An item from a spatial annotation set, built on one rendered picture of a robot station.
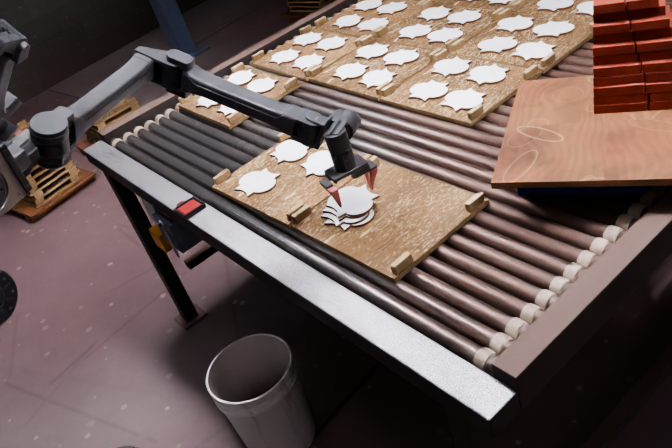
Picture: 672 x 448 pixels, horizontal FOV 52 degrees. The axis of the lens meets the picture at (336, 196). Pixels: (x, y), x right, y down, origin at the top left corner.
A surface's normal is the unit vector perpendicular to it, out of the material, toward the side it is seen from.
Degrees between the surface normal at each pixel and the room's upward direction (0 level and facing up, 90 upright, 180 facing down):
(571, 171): 0
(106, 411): 0
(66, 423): 0
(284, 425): 93
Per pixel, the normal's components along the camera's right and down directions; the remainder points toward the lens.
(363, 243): -0.26, -0.80
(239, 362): 0.47, 0.33
